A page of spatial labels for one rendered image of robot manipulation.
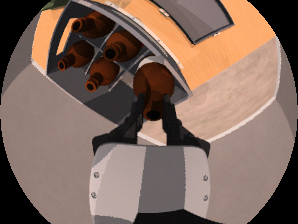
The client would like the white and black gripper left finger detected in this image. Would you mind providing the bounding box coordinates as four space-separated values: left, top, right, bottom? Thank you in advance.
92 93 144 156

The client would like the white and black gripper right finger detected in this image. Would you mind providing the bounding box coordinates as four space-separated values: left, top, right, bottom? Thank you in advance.
162 94 210 158

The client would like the dark grey crate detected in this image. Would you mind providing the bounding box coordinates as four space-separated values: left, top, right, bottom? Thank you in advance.
45 0 193 127

